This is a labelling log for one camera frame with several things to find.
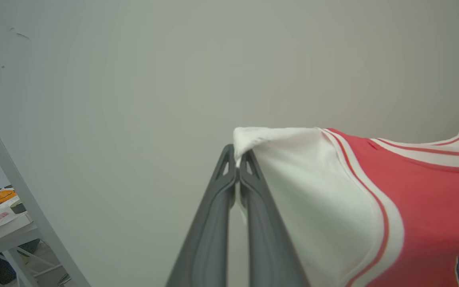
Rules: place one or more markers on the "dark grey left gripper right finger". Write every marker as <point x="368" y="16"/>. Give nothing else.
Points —
<point x="267" y="247"/>

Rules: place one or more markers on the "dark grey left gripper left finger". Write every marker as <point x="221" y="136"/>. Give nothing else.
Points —
<point x="209" y="239"/>

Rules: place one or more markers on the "red white basketball jersey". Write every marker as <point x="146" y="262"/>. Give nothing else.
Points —
<point x="373" y="207"/>

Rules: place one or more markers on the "white partition panel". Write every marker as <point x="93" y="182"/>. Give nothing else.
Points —
<point x="153" y="79"/>

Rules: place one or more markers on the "white desk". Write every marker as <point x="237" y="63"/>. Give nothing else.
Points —
<point x="6" y="233"/>

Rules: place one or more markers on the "grey partition frame post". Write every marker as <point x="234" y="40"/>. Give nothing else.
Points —
<point x="22" y="187"/>

